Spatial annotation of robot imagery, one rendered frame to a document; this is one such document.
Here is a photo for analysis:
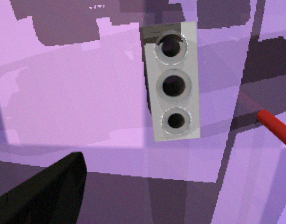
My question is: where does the red peg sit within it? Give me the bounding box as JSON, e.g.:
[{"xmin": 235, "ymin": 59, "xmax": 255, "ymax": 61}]
[{"xmin": 256, "ymin": 109, "xmax": 286, "ymax": 145}]

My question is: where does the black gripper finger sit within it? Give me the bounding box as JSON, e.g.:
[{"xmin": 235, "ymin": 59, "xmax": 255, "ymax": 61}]
[{"xmin": 0, "ymin": 152, "xmax": 87, "ymax": 224}]

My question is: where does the grey plate with holes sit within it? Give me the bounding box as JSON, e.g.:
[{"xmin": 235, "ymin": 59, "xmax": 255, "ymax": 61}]
[{"xmin": 142, "ymin": 22, "xmax": 200, "ymax": 141}]

